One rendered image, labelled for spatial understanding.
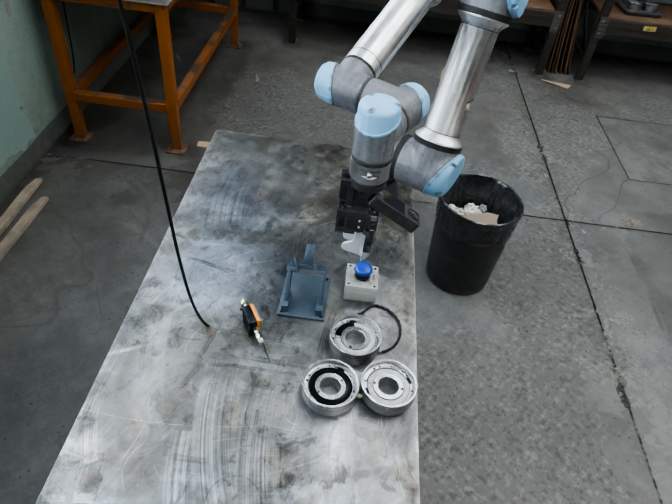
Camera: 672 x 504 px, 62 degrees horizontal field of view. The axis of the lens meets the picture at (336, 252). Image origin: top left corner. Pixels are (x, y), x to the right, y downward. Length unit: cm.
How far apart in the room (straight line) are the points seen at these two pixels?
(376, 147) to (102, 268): 173
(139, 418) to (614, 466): 162
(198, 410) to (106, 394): 17
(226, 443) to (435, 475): 105
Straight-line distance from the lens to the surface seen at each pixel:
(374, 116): 96
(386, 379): 109
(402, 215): 108
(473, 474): 200
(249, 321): 113
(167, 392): 110
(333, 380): 108
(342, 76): 111
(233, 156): 165
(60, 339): 230
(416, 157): 133
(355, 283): 121
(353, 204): 108
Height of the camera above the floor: 171
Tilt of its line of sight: 43 degrees down
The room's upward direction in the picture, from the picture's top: 7 degrees clockwise
